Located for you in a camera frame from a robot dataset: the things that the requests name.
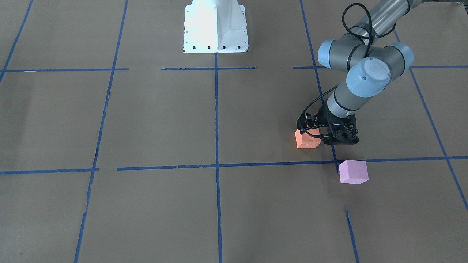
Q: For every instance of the orange foam cube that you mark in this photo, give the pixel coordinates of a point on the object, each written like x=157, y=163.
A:
x=305, y=141

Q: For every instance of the light pink foam cube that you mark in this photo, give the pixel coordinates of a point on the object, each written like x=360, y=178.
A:
x=353, y=172

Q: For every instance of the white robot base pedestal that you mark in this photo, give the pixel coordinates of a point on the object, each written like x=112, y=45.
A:
x=215, y=26

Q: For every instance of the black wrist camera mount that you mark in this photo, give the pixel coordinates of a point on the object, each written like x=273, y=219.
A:
x=341, y=134

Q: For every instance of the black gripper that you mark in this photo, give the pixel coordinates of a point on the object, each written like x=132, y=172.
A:
x=323, y=116

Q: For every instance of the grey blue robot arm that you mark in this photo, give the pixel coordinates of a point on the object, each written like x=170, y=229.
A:
x=369, y=71

